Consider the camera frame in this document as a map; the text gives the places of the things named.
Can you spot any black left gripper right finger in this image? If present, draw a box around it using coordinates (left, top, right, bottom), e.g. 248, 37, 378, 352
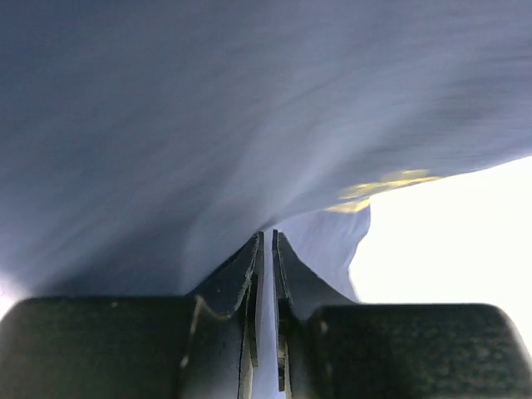
272, 232, 531, 399

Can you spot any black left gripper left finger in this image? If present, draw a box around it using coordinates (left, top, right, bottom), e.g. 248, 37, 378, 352
1, 234, 264, 398

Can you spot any blue denim pillowcase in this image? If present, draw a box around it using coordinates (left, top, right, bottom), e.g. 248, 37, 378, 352
1, 1, 531, 398

